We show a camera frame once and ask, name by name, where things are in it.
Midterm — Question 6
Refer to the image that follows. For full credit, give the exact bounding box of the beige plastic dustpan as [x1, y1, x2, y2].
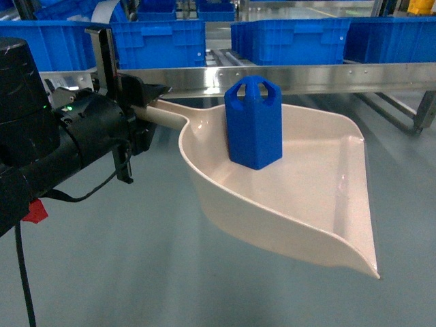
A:
[136, 100, 379, 278]

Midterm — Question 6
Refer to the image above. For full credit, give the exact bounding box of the blue bin front right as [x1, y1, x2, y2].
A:
[230, 18, 352, 66]

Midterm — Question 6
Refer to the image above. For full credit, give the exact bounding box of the blue plastic hexagonal part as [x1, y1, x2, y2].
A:
[224, 76, 283, 170]

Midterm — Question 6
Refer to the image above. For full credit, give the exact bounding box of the blue bin rear right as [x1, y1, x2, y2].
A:
[196, 1, 236, 22]

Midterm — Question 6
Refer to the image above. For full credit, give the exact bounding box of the red tag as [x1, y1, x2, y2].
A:
[22, 199, 48, 224]

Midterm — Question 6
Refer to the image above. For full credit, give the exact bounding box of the blue bin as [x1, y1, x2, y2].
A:
[344, 16, 435, 63]
[110, 20, 206, 69]
[230, 18, 352, 66]
[196, 1, 236, 22]
[137, 0, 176, 21]

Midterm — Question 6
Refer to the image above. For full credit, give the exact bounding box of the blue bin far right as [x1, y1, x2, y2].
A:
[344, 16, 435, 63]

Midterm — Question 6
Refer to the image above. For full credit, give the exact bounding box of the blue bin rear left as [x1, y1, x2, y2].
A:
[137, 0, 176, 21]

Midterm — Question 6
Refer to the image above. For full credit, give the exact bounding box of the black cable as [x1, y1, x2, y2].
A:
[13, 138, 134, 327]

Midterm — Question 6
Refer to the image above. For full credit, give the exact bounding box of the stainless steel shelf rack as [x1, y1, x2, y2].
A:
[125, 51, 435, 133]

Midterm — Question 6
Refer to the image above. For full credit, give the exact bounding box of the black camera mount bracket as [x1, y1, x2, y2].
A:
[84, 27, 135, 185]

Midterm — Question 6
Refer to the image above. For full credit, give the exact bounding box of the blue bin front left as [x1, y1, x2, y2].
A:
[110, 20, 206, 69]

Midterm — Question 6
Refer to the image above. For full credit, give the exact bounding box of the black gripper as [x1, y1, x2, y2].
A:
[54, 74, 172, 156]

